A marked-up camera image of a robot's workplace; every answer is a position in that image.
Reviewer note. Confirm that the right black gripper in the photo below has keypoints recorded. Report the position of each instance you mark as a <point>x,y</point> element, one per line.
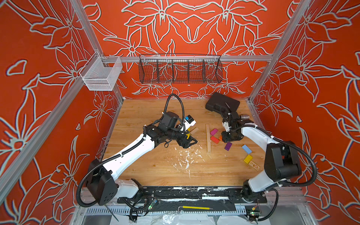
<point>226,138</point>

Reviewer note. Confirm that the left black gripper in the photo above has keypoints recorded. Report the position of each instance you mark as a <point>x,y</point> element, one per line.
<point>187,144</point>

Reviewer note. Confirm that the purple building block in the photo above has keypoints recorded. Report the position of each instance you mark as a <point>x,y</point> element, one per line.
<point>228,146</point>

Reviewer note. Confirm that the red building block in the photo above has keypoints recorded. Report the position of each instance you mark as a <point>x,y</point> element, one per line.
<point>214,139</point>

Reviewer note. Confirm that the magenta block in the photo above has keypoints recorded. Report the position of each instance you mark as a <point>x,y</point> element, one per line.
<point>213,132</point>

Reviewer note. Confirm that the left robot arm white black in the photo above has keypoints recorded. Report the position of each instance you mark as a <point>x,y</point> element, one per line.
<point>100,184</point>

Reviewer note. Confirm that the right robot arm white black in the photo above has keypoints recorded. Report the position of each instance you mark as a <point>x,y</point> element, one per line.
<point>281,161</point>

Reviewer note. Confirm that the light blue block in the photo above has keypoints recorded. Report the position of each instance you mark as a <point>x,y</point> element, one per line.
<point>246,149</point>

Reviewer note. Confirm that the small silver metal fitting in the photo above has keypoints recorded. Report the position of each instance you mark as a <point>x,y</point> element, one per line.
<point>244,117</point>

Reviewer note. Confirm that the black plastic tool case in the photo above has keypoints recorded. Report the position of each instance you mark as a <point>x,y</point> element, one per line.
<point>222,104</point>

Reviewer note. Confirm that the printed natural wood block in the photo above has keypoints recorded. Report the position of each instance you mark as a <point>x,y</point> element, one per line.
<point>254,165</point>

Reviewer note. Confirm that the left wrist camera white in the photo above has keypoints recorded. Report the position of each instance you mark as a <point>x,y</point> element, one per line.
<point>188,122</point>

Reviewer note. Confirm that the yellow pencil on rail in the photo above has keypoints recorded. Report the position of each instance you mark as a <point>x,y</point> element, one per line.
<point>197,208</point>

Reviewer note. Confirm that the black wire wall basket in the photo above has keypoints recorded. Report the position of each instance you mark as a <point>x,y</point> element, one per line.
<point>171,68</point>

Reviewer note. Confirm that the white mesh wall basket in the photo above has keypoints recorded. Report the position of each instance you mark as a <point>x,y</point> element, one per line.
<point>101,73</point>

